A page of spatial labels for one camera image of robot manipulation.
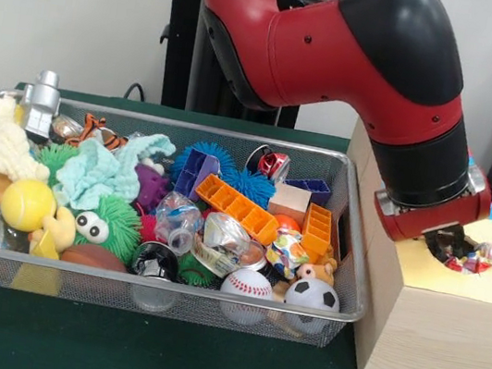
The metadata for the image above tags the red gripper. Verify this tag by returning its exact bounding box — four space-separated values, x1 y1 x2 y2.
365 161 492 269

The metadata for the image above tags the small polka-dot cloth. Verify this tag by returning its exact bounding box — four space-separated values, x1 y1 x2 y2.
262 226 314 283

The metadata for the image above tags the wooden box with three holes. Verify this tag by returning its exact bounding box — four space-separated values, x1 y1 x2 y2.
313 117 492 369

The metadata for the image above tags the short orange toy brick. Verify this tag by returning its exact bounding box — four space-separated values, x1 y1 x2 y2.
298 202 339 267

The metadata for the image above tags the soccer ball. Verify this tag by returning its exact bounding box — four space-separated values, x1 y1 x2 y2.
279 274 345 339

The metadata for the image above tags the baseball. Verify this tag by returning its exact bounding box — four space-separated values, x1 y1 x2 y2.
215 264 277 329

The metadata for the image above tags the long orange toy brick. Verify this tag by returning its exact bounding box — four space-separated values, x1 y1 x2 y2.
189 170 288 248

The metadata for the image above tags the dark green table cloth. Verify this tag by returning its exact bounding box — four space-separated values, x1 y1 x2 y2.
0 79 492 369

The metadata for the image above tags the green spiky toy with eyes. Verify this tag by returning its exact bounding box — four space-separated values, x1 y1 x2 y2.
68 189 149 269

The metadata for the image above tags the mint green cloth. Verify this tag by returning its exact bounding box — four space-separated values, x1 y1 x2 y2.
49 118 179 224

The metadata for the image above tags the yellow ball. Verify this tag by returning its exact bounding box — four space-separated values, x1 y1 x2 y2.
0 175 62 237

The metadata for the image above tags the silver toy robot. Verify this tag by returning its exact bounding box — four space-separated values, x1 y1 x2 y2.
17 68 67 140

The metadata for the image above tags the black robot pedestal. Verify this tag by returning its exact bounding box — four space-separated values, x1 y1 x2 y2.
140 0 351 136

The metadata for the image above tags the shallow wire mesh bin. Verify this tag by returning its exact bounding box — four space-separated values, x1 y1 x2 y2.
0 87 393 356

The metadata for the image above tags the black cable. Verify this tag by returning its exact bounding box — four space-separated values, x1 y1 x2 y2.
123 80 149 103

